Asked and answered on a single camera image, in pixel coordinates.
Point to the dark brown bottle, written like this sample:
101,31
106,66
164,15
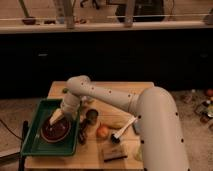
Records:
82,135

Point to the small wooden block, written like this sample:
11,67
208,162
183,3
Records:
113,154

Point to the dark bowl on shelf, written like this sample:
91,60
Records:
29,21

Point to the orange-red apple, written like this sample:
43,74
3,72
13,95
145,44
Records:
102,132

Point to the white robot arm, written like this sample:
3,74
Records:
161,137

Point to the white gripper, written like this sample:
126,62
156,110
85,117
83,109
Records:
68,109

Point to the white-handled dish brush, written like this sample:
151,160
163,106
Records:
115,137

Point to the green cup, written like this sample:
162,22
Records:
138,154

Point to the orange-brown bowl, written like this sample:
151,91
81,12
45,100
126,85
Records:
53,136

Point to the green cucumber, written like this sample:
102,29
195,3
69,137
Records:
65,90

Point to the wooden table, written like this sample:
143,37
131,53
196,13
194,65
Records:
89,156

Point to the small metal cup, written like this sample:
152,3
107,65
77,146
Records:
92,116

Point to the green plastic tray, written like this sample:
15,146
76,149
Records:
35,145

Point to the yellow banana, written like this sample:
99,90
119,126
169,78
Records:
116,124

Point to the blue sponge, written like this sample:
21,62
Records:
136,128

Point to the dark red bowl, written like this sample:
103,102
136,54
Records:
62,124

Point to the crumpled blue-white cloth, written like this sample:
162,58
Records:
87,99

